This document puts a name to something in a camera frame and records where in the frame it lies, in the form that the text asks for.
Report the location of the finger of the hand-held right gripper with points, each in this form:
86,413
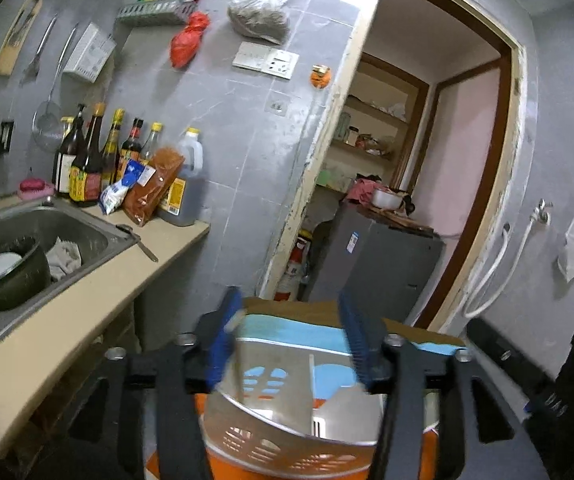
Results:
504,355

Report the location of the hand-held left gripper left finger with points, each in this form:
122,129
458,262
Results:
224,340

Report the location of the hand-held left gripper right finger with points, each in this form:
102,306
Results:
357,340

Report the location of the white plastic utensil holder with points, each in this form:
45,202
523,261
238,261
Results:
277,395

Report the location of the light blue cloth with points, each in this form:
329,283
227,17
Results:
292,332

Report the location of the grey cabinet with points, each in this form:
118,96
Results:
367,260

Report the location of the red fire extinguisher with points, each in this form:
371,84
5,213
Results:
292,270

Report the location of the metal spoon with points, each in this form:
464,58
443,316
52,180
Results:
143,249

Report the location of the white bowl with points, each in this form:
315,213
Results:
387,200

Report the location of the orange cloth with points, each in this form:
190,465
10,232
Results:
287,472

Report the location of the red cloth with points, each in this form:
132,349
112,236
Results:
362,191

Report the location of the beige kitchen counter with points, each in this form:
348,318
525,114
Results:
67,340

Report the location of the large dark oil jug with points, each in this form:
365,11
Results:
189,180

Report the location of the orange spice bag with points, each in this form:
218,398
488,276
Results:
154,185

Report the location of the stainless steel sink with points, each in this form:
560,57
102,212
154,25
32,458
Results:
87,235

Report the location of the grey dish rag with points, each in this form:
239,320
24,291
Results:
64,260

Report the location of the white and blue bag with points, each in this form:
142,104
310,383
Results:
127,180

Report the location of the dark cooking pot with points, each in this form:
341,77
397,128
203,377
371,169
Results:
27,285

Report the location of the tall dark soy sauce bottle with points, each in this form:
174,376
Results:
87,180

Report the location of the clear yellow cap bottle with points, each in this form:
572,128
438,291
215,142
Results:
153,140

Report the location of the red neck sauce bottle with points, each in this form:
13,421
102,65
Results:
134,145

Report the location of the yellow neck sauce bottle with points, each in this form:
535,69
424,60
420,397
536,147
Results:
113,150

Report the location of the wooden shelf unit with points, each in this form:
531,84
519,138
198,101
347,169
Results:
367,115

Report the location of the white plate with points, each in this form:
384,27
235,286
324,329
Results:
2,266

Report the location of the brown black cap bottle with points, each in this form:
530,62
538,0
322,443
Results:
67,160

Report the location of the pink scrub brush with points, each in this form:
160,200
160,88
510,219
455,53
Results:
34,189

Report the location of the small yellow cap bottle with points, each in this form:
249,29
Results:
67,121

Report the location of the red plastic bag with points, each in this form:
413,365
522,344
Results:
187,40

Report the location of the clear bag of dark goods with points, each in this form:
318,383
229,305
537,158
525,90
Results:
259,17

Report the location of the hanging metal spatula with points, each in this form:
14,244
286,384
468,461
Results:
29,67

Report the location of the wooden cutting board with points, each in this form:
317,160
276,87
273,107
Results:
12,40

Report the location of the metal wall tap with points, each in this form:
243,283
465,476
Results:
542,214

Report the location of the cream door frame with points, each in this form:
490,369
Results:
332,125

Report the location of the small grey wall socket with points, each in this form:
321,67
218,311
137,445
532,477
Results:
278,106

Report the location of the orange wall hook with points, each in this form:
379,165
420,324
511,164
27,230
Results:
320,76

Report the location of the white wall socket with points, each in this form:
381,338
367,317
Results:
283,65

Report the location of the white wall switch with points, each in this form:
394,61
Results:
249,56

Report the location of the black wall holder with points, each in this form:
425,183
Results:
3,137

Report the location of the white wall box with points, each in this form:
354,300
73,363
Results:
89,52

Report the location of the metal wall shelf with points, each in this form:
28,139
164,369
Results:
152,12

